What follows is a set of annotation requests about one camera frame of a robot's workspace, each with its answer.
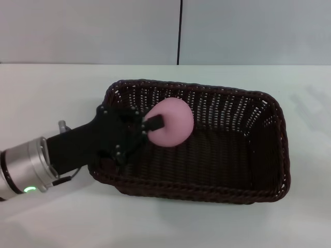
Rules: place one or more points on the dark brown woven basket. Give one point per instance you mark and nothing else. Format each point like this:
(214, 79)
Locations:
(219, 160)

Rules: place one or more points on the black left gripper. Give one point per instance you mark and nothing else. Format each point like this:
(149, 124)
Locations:
(90, 142)

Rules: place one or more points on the black vertical wall strip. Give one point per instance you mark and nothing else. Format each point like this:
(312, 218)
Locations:
(179, 31)

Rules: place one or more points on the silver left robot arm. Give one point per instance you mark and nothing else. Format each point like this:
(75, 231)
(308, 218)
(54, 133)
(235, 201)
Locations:
(20, 160)

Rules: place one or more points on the pink toy peach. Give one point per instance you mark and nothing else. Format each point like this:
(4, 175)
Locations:
(175, 121)

